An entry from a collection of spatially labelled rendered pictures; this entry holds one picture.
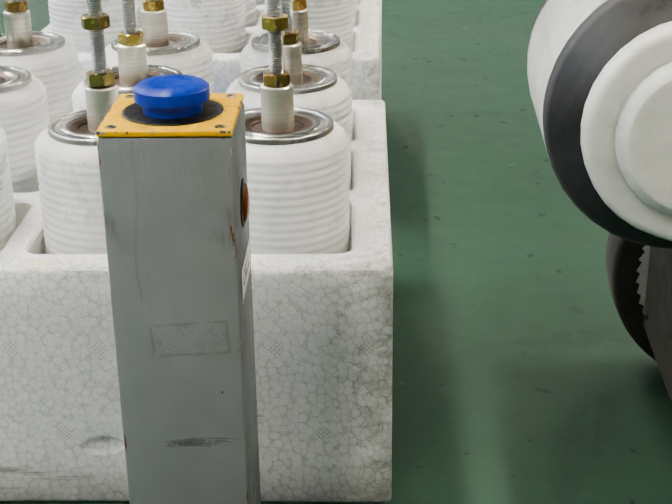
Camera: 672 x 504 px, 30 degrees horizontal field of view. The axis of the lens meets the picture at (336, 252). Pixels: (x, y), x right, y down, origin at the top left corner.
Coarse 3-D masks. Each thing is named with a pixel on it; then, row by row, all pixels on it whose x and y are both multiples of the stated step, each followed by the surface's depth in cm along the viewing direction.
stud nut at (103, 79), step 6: (90, 72) 84; (108, 72) 83; (90, 78) 83; (96, 78) 83; (102, 78) 83; (108, 78) 83; (114, 78) 84; (90, 84) 83; (96, 84) 83; (102, 84) 83; (108, 84) 83
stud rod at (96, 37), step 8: (88, 0) 82; (96, 0) 82; (88, 8) 82; (96, 8) 82; (96, 16) 82; (96, 32) 82; (96, 40) 82; (104, 40) 83; (96, 48) 83; (104, 48) 83; (96, 56) 83; (104, 56) 83; (96, 64) 83; (104, 64) 83; (96, 72) 83; (104, 72) 83
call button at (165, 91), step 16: (144, 80) 67; (160, 80) 67; (176, 80) 67; (192, 80) 66; (144, 96) 65; (160, 96) 64; (176, 96) 64; (192, 96) 65; (208, 96) 66; (144, 112) 66; (160, 112) 65; (176, 112) 65; (192, 112) 66
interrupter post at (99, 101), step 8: (88, 88) 83; (96, 88) 83; (104, 88) 83; (112, 88) 84; (88, 96) 84; (96, 96) 83; (104, 96) 83; (112, 96) 84; (88, 104) 84; (96, 104) 84; (104, 104) 84; (112, 104) 84; (88, 112) 84; (96, 112) 84; (104, 112) 84; (88, 120) 84; (96, 120) 84; (88, 128) 85; (96, 128) 84
